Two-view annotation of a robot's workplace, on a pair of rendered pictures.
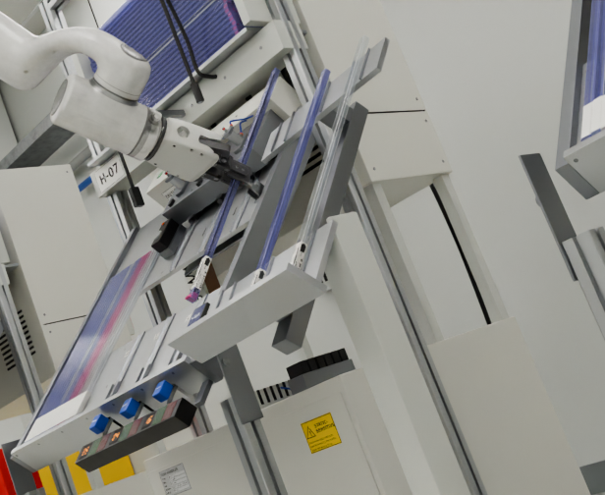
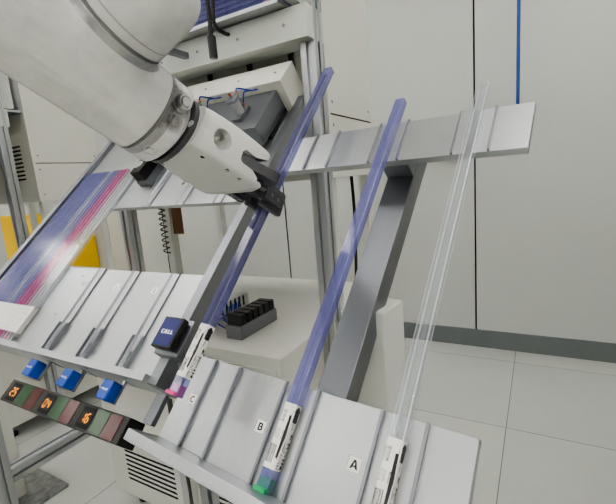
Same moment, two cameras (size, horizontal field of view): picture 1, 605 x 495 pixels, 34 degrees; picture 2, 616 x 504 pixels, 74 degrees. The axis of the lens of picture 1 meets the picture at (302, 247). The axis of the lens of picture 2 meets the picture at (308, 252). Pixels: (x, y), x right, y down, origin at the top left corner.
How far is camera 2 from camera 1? 1.19 m
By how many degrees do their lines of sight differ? 24
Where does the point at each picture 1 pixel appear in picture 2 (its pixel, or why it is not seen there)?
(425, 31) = not seen: hidden behind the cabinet
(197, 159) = (230, 181)
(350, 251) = (390, 358)
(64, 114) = not seen: outside the picture
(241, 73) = (255, 42)
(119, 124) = (113, 97)
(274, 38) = (300, 22)
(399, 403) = not seen: outside the picture
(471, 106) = not seen: hidden behind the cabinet
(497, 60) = (380, 84)
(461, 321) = (304, 223)
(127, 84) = (146, 27)
